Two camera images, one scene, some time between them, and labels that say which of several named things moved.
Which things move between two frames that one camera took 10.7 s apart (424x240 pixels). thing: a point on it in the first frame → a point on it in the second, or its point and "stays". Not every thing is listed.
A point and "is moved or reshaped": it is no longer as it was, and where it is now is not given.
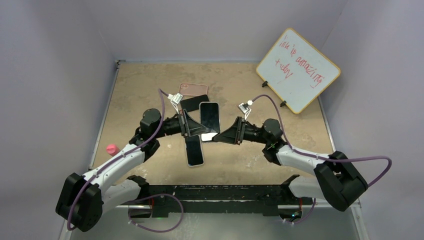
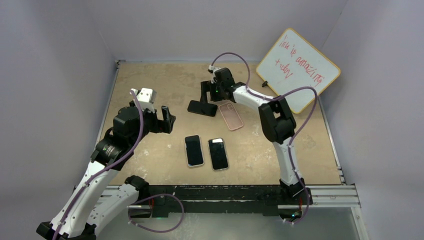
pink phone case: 193,89 → 231,116
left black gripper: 192,127 → 166,124
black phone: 192,104 is moved or reshaped
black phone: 210,116 → 218,154
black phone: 194,151 stays
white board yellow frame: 296,70 stays
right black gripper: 235,134 → 207,86
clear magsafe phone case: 209,116 → 218,154
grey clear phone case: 194,150 stays
